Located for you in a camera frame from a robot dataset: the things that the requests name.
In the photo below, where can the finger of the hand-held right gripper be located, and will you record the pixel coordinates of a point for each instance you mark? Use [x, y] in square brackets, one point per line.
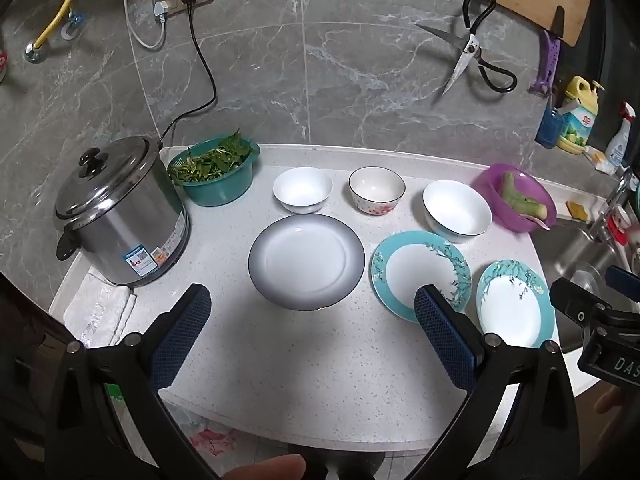
[575, 305]
[624, 280]

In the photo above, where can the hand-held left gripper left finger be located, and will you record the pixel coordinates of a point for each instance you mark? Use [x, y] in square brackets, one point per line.
[182, 332]

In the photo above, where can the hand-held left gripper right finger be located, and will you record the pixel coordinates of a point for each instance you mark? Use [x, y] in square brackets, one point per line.
[445, 340]

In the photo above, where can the small teal floral plate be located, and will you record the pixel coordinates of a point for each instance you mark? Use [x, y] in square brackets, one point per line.
[515, 305]

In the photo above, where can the large teal floral plate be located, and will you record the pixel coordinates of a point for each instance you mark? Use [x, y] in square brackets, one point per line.
[415, 270]

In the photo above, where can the large plain white bowl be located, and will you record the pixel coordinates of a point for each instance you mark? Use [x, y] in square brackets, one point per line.
[457, 210]

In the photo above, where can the grey-rimmed white plate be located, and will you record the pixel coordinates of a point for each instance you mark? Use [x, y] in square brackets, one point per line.
[306, 262]

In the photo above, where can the floral dark-rimmed bowl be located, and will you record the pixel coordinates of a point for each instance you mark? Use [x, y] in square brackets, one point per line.
[376, 190]

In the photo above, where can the small plain white bowl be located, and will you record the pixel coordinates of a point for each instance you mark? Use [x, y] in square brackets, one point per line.
[302, 187]

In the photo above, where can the person's left hand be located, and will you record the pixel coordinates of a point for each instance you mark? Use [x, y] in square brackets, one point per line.
[270, 467]

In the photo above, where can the clear plastic container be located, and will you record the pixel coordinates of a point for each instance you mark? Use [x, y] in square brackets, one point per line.
[587, 285]

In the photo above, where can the red white object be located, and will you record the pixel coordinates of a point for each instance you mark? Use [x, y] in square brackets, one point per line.
[620, 232]

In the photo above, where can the stainless steel sink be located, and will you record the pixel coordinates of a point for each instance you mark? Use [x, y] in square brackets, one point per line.
[560, 255]

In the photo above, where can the metal faucet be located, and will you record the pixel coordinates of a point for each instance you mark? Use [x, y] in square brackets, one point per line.
[612, 200]

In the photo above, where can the yellow sponge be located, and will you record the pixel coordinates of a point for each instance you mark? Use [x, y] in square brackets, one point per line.
[577, 210]

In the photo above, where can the white towel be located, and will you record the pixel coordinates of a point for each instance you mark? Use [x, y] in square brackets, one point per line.
[97, 310]

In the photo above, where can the green object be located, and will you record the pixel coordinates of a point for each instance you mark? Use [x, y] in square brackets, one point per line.
[115, 394]

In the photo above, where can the white spoon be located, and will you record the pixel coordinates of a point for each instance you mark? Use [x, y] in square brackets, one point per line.
[536, 221]

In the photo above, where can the pink patterned cloth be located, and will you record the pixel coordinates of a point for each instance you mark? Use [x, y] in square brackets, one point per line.
[210, 440]

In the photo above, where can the green lettuce stem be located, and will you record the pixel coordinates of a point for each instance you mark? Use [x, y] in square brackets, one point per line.
[522, 197]

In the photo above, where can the white yellow tube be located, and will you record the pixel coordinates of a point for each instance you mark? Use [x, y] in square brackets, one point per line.
[600, 160]

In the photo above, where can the stainless steel rice cooker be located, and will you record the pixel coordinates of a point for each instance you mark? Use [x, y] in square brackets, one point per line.
[125, 220]

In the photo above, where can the white spray bottle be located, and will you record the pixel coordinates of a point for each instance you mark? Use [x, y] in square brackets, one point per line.
[619, 145]

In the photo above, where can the purple plastic basin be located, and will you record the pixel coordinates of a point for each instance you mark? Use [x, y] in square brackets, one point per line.
[487, 195]

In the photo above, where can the teal plastic colander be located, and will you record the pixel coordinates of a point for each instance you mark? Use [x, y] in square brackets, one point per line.
[220, 187]

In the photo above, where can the yellow dish soap bottle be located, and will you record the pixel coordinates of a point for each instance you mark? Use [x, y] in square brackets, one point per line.
[580, 120]

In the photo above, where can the blue hanging holder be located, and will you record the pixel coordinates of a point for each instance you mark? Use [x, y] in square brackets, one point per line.
[550, 127]

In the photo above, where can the green leafy vegetables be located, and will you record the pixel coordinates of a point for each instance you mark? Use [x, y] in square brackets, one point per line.
[210, 160]

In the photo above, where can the purple peeler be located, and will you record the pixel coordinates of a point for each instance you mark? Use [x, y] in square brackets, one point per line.
[549, 60]

